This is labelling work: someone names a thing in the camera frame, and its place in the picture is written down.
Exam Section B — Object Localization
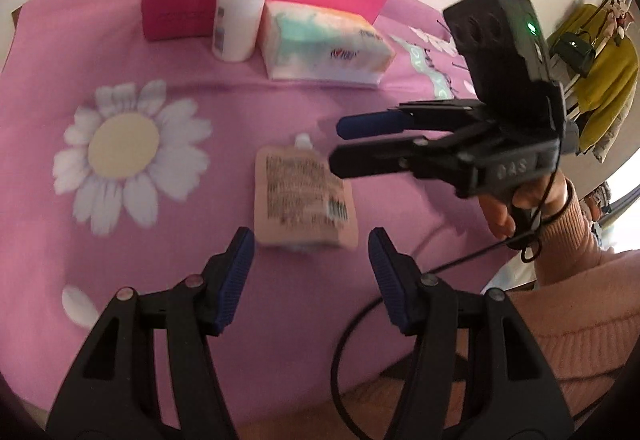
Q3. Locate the yellow hanging garment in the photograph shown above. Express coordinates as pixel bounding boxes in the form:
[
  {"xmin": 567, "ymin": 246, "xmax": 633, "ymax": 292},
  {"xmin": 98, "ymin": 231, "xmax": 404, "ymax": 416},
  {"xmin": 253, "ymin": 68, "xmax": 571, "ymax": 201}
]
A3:
[{"xmin": 547, "ymin": 4, "xmax": 640, "ymax": 151}]

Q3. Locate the black handbag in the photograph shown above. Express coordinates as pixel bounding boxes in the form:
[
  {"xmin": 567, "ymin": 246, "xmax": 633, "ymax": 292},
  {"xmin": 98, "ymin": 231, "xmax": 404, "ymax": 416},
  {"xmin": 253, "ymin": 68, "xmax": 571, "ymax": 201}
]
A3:
[{"xmin": 550, "ymin": 30, "xmax": 598, "ymax": 76}]

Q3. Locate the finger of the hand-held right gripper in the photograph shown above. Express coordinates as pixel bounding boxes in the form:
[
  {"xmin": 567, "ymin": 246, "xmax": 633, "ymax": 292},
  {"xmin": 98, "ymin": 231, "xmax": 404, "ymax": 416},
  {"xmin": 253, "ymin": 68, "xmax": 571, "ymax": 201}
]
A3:
[
  {"xmin": 327, "ymin": 132, "xmax": 453, "ymax": 181},
  {"xmin": 336, "ymin": 100, "xmax": 483, "ymax": 141}
]

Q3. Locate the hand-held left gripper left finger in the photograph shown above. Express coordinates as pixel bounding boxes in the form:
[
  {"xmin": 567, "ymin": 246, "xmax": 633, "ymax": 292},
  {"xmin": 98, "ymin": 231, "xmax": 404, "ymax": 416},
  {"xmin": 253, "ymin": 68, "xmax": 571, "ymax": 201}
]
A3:
[{"xmin": 45, "ymin": 226, "xmax": 256, "ymax": 440}]

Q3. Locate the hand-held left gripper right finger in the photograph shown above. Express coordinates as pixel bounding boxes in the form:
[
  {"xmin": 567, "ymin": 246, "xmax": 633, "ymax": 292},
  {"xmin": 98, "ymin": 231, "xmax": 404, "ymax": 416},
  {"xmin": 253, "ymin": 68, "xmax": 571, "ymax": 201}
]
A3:
[{"xmin": 367, "ymin": 227, "xmax": 576, "ymax": 440}]

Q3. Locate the person's right hand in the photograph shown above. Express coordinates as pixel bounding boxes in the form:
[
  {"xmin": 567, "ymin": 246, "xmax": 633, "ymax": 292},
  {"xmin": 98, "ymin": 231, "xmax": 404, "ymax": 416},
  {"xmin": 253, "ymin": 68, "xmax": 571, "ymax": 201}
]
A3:
[{"xmin": 477, "ymin": 170, "xmax": 576, "ymax": 241}]

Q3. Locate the white hanging doll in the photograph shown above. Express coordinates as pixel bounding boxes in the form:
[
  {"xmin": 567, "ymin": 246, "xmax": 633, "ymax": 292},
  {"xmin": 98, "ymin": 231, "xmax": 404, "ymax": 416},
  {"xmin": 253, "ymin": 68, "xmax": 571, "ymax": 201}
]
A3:
[{"xmin": 597, "ymin": 0, "xmax": 636, "ymax": 40}]

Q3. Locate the white pump lotion bottle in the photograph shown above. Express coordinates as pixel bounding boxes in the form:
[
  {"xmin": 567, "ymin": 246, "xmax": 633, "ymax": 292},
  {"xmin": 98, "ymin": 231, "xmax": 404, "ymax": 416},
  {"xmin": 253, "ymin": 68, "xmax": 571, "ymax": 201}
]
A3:
[{"xmin": 212, "ymin": 0, "xmax": 276, "ymax": 63}]

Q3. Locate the pink spout pouch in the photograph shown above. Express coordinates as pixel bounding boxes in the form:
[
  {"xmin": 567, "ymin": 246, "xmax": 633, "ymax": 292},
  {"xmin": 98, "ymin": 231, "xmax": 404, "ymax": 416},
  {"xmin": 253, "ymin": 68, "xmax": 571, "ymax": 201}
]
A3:
[{"xmin": 254, "ymin": 134, "xmax": 360, "ymax": 251}]

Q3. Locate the pastel tissue pack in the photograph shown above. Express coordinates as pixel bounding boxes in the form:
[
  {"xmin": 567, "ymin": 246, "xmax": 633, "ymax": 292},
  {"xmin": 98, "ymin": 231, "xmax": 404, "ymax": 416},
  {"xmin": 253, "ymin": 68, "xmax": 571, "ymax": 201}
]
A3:
[{"xmin": 258, "ymin": 0, "xmax": 397, "ymax": 90}]

